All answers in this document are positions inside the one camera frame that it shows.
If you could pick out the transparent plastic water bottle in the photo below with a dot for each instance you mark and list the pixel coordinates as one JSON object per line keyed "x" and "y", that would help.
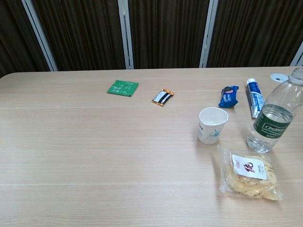
{"x": 272, "y": 123}

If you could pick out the white paper cup blue flower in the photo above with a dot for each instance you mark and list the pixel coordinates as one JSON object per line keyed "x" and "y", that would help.
{"x": 211, "y": 127}

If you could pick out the white bottle cap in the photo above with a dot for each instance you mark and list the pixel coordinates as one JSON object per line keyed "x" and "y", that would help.
{"x": 279, "y": 76}

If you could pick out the orange black snack bar wrapper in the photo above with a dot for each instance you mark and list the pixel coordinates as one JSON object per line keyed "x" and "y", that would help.
{"x": 163, "y": 97}

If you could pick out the green sachet packet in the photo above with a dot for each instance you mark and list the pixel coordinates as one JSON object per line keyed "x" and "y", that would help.
{"x": 122, "y": 88}

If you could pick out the blue cookie packet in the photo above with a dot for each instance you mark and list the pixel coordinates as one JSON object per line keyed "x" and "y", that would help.
{"x": 228, "y": 97}

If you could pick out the blue white toothpaste tube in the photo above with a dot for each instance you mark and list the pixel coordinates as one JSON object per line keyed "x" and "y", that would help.
{"x": 255, "y": 94}

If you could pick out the clear bag of yellow chips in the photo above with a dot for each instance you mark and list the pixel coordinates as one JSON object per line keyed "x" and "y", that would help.
{"x": 248, "y": 175}

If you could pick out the white partition post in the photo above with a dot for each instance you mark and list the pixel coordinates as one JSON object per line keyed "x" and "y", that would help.
{"x": 208, "y": 33}
{"x": 39, "y": 33}
{"x": 125, "y": 35}
{"x": 298, "y": 56}

